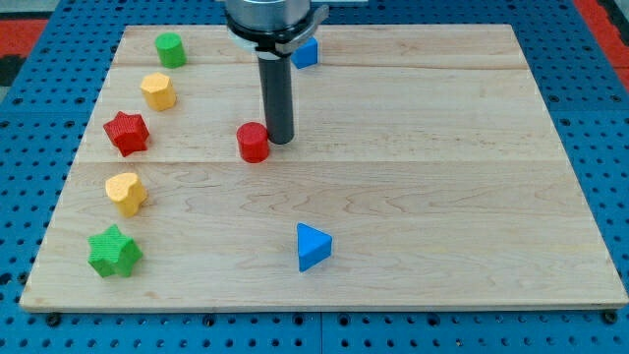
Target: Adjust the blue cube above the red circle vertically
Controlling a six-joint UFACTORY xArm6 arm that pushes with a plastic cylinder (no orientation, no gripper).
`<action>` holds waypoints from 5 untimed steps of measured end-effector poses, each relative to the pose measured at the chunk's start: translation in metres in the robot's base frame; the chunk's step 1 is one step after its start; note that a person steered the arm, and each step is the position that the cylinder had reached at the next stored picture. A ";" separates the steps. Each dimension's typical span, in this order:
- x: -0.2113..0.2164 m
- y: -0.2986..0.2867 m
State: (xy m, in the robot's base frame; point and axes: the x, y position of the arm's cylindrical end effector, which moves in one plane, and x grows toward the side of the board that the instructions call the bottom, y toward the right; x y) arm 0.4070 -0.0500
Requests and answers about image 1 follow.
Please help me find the red cylinder block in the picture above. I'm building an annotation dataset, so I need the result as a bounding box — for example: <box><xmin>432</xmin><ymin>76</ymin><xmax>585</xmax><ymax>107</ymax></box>
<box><xmin>236</xmin><ymin>122</ymin><xmax>269</xmax><ymax>163</ymax></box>

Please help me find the yellow heart block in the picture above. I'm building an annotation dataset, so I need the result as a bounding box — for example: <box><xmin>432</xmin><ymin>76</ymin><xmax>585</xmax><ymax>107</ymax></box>
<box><xmin>105</xmin><ymin>172</ymin><xmax>147</xmax><ymax>217</ymax></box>

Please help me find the blue triangle block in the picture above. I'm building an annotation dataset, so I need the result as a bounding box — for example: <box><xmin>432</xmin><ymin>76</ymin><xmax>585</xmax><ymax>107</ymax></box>
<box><xmin>296</xmin><ymin>223</ymin><xmax>333</xmax><ymax>272</ymax></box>

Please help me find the light wooden board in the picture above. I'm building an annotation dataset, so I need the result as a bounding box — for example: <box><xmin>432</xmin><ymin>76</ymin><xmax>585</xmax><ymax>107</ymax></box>
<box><xmin>21</xmin><ymin>25</ymin><xmax>628</xmax><ymax>313</ymax></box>

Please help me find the yellow hexagon block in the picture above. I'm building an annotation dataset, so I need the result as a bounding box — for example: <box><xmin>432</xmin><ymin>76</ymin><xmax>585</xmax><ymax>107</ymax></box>
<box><xmin>141</xmin><ymin>73</ymin><xmax>177</xmax><ymax>111</ymax></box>

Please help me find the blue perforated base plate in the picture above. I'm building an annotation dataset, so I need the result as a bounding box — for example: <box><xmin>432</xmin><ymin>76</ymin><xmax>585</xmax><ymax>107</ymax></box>
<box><xmin>1</xmin><ymin>1</ymin><xmax>628</xmax><ymax>353</ymax></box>

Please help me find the blue cube block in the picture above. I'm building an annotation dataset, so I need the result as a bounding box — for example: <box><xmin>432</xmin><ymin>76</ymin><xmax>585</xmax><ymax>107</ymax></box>
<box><xmin>291</xmin><ymin>37</ymin><xmax>318</xmax><ymax>69</ymax></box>

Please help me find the red star block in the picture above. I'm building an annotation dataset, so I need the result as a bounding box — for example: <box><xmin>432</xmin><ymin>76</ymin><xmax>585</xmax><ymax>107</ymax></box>
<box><xmin>103</xmin><ymin>111</ymin><xmax>149</xmax><ymax>157</ymax></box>

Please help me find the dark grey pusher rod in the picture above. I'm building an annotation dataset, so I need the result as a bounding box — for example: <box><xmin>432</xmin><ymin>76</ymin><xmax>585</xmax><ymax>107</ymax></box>
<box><xmin>257</xmin><ymin>57</ymin><xmax>295</xmax><ymax>145</ymax></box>

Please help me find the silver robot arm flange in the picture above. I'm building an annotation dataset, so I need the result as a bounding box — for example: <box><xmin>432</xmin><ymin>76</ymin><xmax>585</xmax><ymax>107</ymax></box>
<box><xmin>225</xmin><ymin>0</ymin><xmax>329</xmax><ymax>57</ymax></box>

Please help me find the green star block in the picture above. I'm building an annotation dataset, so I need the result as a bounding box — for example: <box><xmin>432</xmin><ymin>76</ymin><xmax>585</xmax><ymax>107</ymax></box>
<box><xmin>87</xmin><ymin>224</ymin><xmax>143</xmax><ymax>277</ymax></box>

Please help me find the green cylinder block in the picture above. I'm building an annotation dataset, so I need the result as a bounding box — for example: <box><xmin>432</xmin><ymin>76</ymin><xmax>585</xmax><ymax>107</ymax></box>
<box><xmin>154</xmin><ymin>32</ymin><xmax>187</xmax><ymax>69</ymax></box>

